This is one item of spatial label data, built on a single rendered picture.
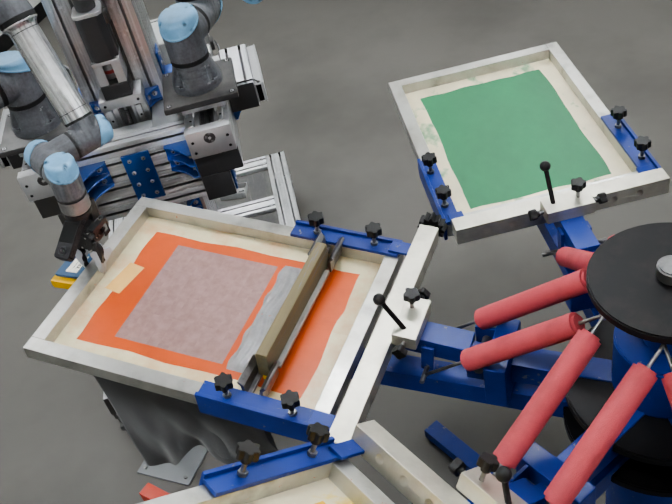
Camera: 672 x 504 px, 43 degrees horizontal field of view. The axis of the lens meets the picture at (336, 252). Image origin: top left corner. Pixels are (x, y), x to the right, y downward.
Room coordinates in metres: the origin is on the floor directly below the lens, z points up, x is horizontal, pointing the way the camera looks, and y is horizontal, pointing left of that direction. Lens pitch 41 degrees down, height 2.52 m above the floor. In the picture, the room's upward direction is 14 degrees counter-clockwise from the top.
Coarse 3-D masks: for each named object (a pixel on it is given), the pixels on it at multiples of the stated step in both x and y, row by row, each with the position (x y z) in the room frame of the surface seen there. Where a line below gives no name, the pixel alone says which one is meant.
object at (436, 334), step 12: (432, 324) 1.35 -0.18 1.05; (432, 336) 1.31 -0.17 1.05; (444, 336) 1.31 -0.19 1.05; (456, 336) 1.30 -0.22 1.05; (468, 336) 1.30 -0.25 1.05; (408, 348) 1.33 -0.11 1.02; (420, 348) 1.31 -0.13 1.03; (444, 348) 1.28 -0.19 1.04; (456, 348) 1.27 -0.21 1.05; (456, 360) 1.27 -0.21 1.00
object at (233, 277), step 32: (160, 256) 1.83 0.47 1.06; (192, 256) 1.81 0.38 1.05; (224, 256) 1.79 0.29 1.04; (256, 256) 1.77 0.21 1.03; (160, 288) 1.71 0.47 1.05; (192, 288) 1.69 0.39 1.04; (224, 288) 1.67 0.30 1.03; (256, 288) 1.65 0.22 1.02; (352, 288) 1.59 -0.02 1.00; (320, 320) 1.50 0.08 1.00
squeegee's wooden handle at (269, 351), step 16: (320, 256) 1.62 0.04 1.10; (304, 272) 1.56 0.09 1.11; (320, 272) 1.61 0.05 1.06; (304, 288) 1.52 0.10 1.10; (288, 304) 1.47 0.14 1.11; (304, 304) 1.51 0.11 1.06; (288, 320) 1.43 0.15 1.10; (272, 336) 1.38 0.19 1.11; (288, 336) 1.42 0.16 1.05; (256, 352) 1.34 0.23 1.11; (272, 352) 1.35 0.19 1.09
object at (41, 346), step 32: (128, 224) 1.94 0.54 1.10; (192, 224) 1.93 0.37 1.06; (224, 224) 1.88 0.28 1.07; (256, 224) 1.85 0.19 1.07; (352, 256) 1.70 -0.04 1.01; (384, 256) 1.65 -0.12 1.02; (384, 288) 1.54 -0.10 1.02; (64, 320) 1.63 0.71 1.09; (32, 352) 1.54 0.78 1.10; (64, 352) 1.51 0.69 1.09; (352, 352) 1.35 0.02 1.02; (128, 384) 1.41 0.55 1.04; (160, 384) 1.36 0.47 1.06; (192, 384) 1.34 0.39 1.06
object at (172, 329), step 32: (128, 288) 1.73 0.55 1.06; (96, 320) 1.63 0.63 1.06; (128, 320) 1.61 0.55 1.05; (160, 320) 1.59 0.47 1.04; (192, 320) 1.57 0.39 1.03; (224, 320) 1.56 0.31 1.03; (160, 352) 1.49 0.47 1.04; (192, 352) 1.47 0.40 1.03; (224, 352) 1.45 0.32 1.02; (320, 352) 1.40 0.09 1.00; (288, 384) 1.32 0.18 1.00
